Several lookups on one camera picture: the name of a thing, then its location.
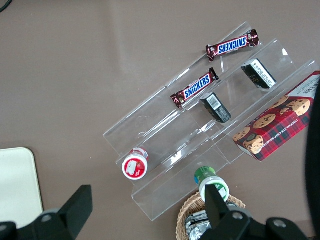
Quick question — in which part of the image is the small black box with barcode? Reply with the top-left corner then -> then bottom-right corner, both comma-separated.
199,92 -> 232,124

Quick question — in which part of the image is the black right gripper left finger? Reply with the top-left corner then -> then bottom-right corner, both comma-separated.
0,184 -> 94,240

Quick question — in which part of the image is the woven wicker basket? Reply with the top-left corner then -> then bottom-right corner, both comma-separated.
176,191 -> 247,240

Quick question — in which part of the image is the small black box white label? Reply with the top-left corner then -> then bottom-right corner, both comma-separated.
240,58 -> 278,90

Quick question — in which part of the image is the thin black cable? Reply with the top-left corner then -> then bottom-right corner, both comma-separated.
0,0 -> 13,13

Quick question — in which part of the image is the red strawberry yogurt cup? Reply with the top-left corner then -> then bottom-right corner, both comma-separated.
121,147 -> 150,180

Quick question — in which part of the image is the Snickers chocolate bar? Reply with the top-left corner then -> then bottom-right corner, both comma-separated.
170,67 -> 220,109
205,29 -> 260,62

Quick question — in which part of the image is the thick black blurred cable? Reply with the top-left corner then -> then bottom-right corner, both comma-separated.
301,84 -> 320,240

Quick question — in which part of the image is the white plastic tray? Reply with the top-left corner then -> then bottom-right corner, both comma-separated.
0,147 -> 45,229

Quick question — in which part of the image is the green yogurt cup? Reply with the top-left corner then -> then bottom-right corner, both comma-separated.
193,166 -> 230,203

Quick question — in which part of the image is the foil-wrapped sandwich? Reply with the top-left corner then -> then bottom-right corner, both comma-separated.
184,209 -> 214,240

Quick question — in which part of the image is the clear acrylic tiered display stand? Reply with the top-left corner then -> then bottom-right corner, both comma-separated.
102,21 -> 320,222

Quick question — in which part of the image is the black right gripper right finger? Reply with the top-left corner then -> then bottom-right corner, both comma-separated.
199,184 -> 309,240

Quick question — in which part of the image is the red tartan cookie box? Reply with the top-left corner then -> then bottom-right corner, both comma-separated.
232,71 -> 320,162

